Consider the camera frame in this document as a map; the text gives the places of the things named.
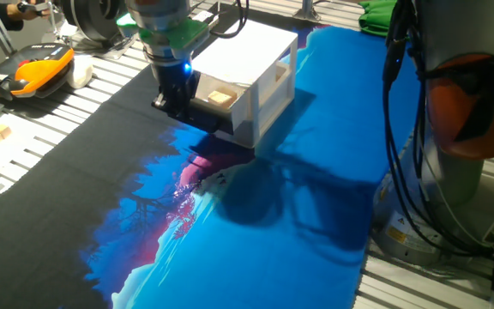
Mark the silver metal post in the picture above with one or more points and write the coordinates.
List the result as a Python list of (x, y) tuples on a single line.
[(307, 9)]

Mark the orange black teach pendant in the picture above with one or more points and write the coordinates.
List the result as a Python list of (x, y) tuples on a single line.
[(32, 68)]

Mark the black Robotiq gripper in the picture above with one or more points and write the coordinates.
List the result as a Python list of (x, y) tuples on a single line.
[(174, 79)]

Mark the person's bare hand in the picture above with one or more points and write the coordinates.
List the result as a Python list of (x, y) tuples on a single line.
[(26, 13)]

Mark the green camera mount plate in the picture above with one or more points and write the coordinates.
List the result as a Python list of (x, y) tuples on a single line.
[(178, 38)]

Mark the printed landscape cloth mat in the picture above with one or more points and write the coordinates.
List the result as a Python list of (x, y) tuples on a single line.
[(272, 240)]

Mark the black round spool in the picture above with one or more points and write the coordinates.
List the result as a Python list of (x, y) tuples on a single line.
[(92, 19)]

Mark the green cloth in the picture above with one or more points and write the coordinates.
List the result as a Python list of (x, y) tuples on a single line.
[(373, 19)]

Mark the white plastic drawer cabinet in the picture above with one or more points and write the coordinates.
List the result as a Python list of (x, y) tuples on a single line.
[(247, 51)]

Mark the small wooden block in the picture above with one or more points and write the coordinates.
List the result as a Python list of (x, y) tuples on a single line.
[(2, 132)]

